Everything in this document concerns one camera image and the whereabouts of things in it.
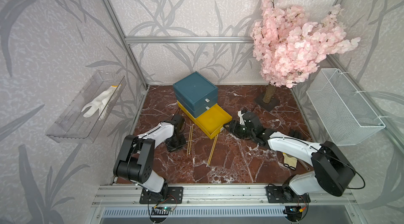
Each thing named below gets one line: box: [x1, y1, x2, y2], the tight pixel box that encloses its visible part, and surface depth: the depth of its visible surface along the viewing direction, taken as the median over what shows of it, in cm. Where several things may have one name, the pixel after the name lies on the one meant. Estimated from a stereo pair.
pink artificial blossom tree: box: [250, 0, 361, 111], surface depth 69 cm
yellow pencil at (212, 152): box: [206, 134, 219, 167], surface depth 88 cm
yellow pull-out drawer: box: [194, 103, 234, 140], surface depth 103 cm
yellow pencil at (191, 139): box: [188, 124, 195, 155], surface depth 94 cm
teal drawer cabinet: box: [172, 70, 219, 119], surface depth 91 cm
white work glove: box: [81, 84, 122, 121], surface depth 68 cm
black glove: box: [288, 129, 307, 141], surface depth 96 cm
